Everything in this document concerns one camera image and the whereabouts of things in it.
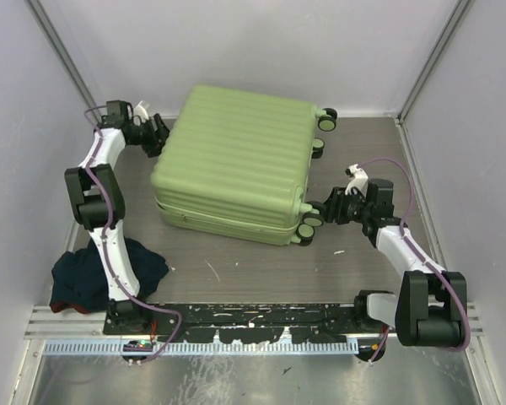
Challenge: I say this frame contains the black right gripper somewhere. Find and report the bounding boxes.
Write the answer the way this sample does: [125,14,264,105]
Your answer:
[313,186,371,225]

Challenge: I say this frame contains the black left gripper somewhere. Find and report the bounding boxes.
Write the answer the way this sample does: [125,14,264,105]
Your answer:
[130,114,184,158]

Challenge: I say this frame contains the navy blue garment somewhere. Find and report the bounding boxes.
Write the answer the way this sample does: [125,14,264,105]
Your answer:
[49,238,169,314]

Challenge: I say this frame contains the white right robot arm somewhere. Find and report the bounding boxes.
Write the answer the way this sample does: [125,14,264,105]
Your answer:
[323,179,471,351]

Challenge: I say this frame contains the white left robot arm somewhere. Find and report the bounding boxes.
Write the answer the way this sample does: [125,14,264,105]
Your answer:
[64,100,170,334]

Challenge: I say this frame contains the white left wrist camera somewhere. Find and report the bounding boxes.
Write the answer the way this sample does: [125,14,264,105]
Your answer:
[133,100,150,122]

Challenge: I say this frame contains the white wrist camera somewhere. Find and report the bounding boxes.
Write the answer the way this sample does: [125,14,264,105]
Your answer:
[345,164,369,195]
[133,100,150,122]

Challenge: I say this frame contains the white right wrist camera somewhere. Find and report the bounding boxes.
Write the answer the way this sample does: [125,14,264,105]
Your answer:
[345,164,369,195]

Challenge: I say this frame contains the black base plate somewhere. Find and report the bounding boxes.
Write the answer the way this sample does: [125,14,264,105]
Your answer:
[103,303,388,344]

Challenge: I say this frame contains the aluminium rail frame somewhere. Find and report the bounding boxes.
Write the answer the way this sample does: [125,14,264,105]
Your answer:
[12,303,501,404]

